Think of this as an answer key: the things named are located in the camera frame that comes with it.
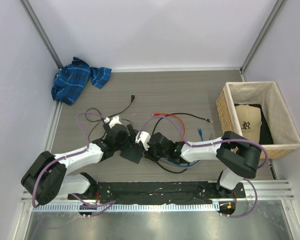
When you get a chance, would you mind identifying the blue ethernet cable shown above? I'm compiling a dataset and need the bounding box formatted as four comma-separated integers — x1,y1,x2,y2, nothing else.
162,127,206,168

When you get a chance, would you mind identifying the black network switch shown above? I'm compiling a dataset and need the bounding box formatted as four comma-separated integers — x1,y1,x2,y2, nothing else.
120,144,144,164

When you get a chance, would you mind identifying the red ethernet cable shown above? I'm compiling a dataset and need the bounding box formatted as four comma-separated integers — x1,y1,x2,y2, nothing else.
152,112,186,137

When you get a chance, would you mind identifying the black ethernet cable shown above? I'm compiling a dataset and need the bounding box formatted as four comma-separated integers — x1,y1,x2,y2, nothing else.
153,112,215,175

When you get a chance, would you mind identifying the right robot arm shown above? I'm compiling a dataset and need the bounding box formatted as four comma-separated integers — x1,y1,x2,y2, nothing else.
136,131,262,198

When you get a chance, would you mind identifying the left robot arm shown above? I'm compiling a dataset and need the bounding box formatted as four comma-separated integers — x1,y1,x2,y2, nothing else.
21,123,138,208

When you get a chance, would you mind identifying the blue plaid cloth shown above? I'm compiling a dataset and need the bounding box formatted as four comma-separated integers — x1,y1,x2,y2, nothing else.
51,57,112,106

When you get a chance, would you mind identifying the beige cap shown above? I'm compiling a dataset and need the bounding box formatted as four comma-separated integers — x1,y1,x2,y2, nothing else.
235,104,262,143

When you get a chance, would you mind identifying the black garment in basket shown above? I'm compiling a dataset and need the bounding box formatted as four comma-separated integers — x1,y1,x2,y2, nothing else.
234,104,274,145

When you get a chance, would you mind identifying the wicker basket with liner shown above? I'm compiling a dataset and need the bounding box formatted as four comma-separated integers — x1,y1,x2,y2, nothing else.
216,81,300,159

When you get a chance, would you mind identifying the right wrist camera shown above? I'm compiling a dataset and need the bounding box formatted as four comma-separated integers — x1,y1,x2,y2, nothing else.
135,131,151,151

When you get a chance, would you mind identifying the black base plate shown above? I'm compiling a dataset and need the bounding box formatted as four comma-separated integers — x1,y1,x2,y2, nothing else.
67,180,247,205

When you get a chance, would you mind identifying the slotted cable duct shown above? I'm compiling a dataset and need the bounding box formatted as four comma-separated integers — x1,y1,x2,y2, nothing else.
32,201,220,213

